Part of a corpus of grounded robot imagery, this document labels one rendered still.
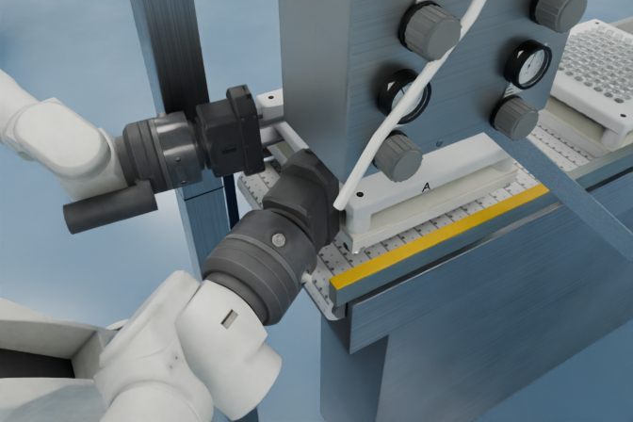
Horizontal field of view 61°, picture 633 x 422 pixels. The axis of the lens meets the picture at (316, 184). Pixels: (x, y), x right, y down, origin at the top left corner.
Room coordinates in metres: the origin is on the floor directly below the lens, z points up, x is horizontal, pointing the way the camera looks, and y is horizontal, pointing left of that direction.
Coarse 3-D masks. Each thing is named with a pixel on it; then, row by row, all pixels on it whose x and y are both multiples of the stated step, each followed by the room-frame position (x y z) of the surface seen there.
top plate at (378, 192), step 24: (264, 96) 0.60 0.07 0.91; (456, 144) 0.50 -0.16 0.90; (480, 144) 0.50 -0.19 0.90; (432, 168) 0.46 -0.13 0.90; (456, 168) 0.46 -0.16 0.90; (480, 168) 0.48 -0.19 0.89; (360, 192) 0.42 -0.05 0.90; (384, 192) 0.42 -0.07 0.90; (408, 192) 0.43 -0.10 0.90; (360, 216) 0.40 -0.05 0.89
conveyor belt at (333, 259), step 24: (552, 144) 0.64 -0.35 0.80; (264, 192) 0.54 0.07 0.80; (504, 192) 0.54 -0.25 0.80; (456, 216) 0.49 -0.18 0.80; (336, 240) 0.45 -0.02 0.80; (384, 240) 0.45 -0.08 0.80; (408, 240) 0.45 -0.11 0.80; (336, 264) 0.41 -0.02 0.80; (360, 264) 0.41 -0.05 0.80; (312, 288) 0.39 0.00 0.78
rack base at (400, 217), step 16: (288, 144) 0.56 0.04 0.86; (464, 176) 0.50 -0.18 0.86; (480, 176) 0.50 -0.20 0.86; (496, 176) 0.50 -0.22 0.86; (512, 176) 0.51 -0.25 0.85; (432, 192) 0.47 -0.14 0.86; (448, 192) 0.47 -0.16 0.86; (464, 192) 0.47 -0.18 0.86; (480, 192) 0.48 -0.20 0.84; (384, 208) 0.44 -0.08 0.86; (400, 208) 0.44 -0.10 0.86; (416, 208) 0.44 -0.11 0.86; (432, 208) 0.45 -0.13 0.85; (448, 208) 0.46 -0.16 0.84; (384, 224) 0.42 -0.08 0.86; (400, 224) 0.43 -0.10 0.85; (416, 224) 0.44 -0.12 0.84; (352, 240) 0.40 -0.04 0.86; (368, 240) 0.40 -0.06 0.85
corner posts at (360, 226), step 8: (504, 160) 0.51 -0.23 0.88; (512, 160) 0.51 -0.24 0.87; (496, 168) 0.51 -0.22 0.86; (504, 168) 0.51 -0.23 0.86; (368, 216) 0.41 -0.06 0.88; (352, 224) 0.40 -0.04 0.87; (360, 224) 0.40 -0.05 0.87; (368, 224) 0.41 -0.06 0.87; (352, 232) 0.40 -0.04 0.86; (360, 232) 0.40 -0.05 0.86
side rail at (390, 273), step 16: (592, 160) 0.56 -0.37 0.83; (608, 160) 0.56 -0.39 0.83; (624, 160) 0.57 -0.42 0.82; (576, 176) 0.53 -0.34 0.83; (592, 176) 0.54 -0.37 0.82; (608, 176) 0.56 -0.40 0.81; (528, 208) 0.48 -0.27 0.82; (480, 224) 0.44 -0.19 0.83; (496, 224) 0.46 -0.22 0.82; (448, 240) 0.42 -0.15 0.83; (464, 240) 0.43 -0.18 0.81; (416, 256) 0.40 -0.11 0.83; (432, 256) 0.41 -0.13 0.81; (384, 272) 0.38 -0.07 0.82; (400, 272) 0.39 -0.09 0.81; (352, 288) 0.36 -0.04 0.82; (368, 288) 0.37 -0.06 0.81; (336, 304) 0.35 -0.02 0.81
